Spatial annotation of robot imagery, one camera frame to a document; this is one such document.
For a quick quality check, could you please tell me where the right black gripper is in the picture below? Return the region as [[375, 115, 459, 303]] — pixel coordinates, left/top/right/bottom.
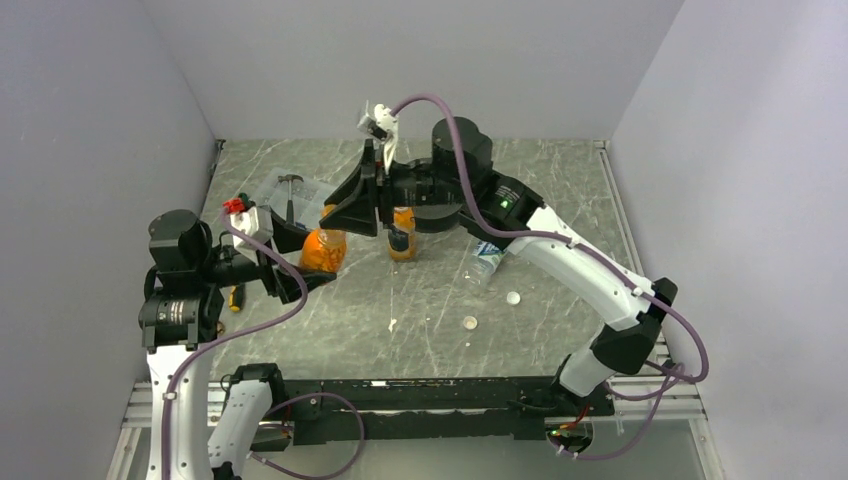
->
[[321, 139, 469, 236]]

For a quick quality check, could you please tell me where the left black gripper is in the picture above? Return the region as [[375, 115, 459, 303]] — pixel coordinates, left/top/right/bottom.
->
[[196, 205, 335, 301]]

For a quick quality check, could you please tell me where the small orange juice bottle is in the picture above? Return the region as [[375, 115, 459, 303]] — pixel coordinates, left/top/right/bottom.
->
[[299, 226, 347, 273]]

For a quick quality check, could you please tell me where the large orange blue-label bottle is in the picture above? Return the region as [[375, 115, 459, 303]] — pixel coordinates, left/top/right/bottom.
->
[[388, 207, 417, 261]]

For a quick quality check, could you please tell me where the white large bottle cap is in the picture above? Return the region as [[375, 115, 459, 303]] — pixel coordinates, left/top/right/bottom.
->
[[462, 316, 478, 330]]

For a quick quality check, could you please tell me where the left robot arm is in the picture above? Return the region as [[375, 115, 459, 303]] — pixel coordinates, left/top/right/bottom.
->
[[138, 206, 336, 479]]

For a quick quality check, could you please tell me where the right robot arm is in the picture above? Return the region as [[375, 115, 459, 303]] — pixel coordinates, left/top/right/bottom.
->
[[320, 117, 678, 415]]

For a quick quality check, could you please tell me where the white-label water bottle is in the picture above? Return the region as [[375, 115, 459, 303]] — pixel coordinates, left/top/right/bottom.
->
[[462, 241, 506, 289]]

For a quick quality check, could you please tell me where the small hammer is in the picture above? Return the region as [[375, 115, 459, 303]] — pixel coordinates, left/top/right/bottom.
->
[[277, 174, 304, 225]]

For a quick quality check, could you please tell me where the clear plastic tray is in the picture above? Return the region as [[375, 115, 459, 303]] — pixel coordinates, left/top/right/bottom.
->
[[251, 167, 336, 230]]

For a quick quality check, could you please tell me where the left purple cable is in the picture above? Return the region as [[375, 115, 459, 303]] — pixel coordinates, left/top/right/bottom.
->
[[160, 208, 365, 480]]

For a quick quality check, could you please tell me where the purple cable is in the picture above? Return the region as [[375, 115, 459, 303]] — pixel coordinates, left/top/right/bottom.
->
[[160, 208, 365, 480], [390, 93, 710, 463]]

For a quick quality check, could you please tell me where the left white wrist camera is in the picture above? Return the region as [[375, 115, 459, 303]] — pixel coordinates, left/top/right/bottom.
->
[[222, 196, 272, 264]]

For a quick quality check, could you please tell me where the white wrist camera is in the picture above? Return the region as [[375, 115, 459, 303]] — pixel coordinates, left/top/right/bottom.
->
[[357, 102, 399, 174], [222, 196, 272, 264]]

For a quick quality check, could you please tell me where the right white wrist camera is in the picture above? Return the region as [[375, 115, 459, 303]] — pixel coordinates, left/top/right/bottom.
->
[[357, 102, 399, 174]]

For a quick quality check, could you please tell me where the black base frame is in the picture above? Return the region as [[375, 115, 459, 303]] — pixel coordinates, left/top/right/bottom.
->
[[220, 362, 615, 447]]

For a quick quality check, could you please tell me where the aluminium rail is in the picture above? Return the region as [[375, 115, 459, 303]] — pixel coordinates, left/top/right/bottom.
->
[[122, 376, 706, 428]]

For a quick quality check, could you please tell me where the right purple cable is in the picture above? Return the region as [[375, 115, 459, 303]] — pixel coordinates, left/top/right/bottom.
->
[[390, 93, 710, 463]]

